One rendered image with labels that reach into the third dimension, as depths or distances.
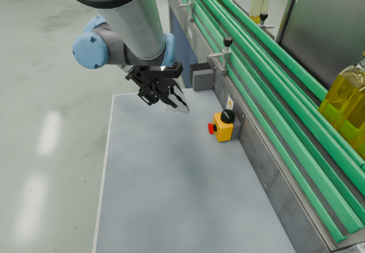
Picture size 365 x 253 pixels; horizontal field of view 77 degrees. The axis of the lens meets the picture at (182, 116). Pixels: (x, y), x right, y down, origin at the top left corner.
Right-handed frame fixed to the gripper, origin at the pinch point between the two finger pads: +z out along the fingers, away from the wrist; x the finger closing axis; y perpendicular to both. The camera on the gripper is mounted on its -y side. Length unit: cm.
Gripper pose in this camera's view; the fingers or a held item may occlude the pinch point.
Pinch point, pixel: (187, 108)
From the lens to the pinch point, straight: 70.8
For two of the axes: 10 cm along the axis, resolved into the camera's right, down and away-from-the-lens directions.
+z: 6.8, 6.5, 3.5
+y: -6.7, 3.5, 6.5
